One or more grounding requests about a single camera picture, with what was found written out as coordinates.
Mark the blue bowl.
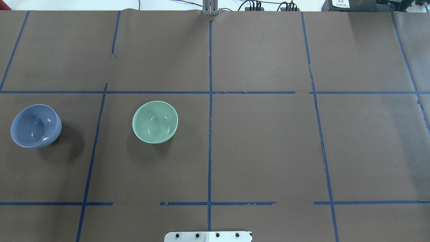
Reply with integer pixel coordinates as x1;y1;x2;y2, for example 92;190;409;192
10;104;62;148

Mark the green bowl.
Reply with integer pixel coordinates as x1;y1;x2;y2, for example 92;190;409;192
132;100;179;144

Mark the brown paper table cover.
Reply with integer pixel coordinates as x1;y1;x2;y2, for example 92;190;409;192
1;9;429;242

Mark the black connector block left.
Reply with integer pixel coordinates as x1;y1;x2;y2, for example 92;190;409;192
241;0;264;12

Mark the black connector block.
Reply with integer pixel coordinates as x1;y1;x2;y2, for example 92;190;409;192
241;0;264;12
277;0;300;12

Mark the metal plate with bolts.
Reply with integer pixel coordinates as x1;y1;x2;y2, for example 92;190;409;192
164;231;253;242

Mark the black connector block right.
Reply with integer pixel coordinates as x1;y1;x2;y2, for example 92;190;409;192
277;0;300;12

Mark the black box with label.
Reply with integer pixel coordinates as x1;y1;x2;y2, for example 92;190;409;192
321;0;391;12

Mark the grey metal bracket post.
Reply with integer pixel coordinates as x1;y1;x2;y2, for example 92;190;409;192
202;0;219;15

